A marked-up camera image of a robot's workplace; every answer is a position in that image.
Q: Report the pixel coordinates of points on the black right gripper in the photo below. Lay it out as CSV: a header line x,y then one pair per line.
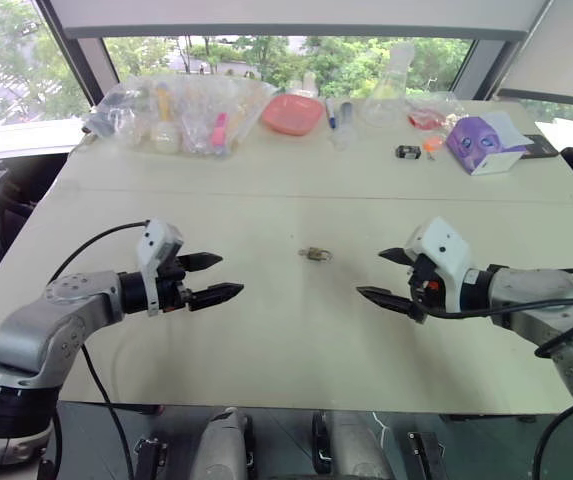
x,y
423,287

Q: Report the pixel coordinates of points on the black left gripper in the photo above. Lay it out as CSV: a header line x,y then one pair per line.
x,y
172,289

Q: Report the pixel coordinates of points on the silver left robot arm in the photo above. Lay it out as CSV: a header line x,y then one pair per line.
x,y
41,335

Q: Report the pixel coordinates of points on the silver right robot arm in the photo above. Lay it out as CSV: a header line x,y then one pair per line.
x,y
541,300

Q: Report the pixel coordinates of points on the small metal padlock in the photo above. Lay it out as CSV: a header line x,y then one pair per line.
x,y
314,254

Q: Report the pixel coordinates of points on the small black clip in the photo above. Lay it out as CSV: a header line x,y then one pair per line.
x,y
408,152

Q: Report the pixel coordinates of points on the small orange object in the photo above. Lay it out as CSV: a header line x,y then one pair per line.
x,y
433,144

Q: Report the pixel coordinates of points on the purple and white box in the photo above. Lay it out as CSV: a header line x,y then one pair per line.
x,y
486,145

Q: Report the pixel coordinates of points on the clear plastic bag of items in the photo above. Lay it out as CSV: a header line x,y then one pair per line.
x,y
176,114

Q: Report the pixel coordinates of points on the blue and white marker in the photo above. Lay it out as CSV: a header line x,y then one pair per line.
x,y
331,113

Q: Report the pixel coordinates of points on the clear glass flask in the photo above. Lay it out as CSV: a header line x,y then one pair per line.
x,y
386,95

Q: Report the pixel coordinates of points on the pink plastic plate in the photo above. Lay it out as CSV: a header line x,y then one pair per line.
x,y
292,114

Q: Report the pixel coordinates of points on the black phone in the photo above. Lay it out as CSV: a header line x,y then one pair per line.
x,y
541,146

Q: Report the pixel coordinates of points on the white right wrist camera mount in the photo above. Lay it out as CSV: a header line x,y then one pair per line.
x,y
441,250

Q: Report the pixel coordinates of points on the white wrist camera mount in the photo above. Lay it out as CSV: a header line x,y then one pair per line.
x,y
441,250
156,250

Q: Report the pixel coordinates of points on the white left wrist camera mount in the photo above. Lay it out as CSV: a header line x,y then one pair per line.
x,y
156,250

